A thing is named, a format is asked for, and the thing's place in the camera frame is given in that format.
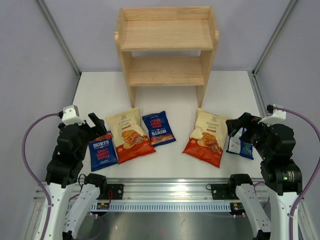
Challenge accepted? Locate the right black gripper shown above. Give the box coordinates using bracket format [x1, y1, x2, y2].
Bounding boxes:
[226, 111, 277, 159]

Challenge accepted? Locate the cassava chips bag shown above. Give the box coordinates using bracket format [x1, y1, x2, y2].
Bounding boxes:
[183, 108, 230, 168]
[106, 107, 156, 164]

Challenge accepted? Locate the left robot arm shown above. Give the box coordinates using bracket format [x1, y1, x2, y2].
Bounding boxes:
[41, 109, 108, 240]

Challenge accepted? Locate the wooden two-tier shelf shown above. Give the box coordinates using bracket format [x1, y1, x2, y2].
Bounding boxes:
[114, 6, 220, 107]

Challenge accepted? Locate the blue bag back side up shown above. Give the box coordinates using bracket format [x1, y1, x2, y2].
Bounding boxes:
[226, 127, 254, 160]

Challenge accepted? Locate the left blue Burts bag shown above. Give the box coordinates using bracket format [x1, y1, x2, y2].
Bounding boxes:
[88, 131, 118, 172]

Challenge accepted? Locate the blue burts bag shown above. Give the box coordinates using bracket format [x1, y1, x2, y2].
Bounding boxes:
[142, 111, 176, 147]
[88, 131, 118, 172]

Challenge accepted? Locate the middle blue Burts bag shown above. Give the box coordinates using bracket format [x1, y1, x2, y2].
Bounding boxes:
[142, 111, 176, 147]

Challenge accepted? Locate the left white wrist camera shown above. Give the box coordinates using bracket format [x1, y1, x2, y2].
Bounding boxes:
[61, 105, 85, 126]

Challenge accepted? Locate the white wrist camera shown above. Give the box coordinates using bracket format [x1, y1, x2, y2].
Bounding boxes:
[258, 104, 287, 126]
[61, 105, 85, 126]

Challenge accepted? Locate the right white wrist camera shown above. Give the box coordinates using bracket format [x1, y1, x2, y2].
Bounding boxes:
[258, 104, 287, 126]

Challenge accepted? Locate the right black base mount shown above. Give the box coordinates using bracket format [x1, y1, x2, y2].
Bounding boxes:
[205, 183, 239, 200]

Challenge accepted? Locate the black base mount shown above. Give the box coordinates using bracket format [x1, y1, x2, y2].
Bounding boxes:
[97, 184, 124, 200]
[205, 183, 239, 200]

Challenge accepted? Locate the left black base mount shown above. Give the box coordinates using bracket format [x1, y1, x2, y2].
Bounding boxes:
[97, 184, 124, 200]

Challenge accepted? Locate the aluminium mounting rail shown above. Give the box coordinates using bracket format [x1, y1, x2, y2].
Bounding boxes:
[32, 177, 298, 207]

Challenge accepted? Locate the white slotted cable duct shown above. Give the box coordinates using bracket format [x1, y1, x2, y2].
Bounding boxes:
[90, 202, 231, 213]

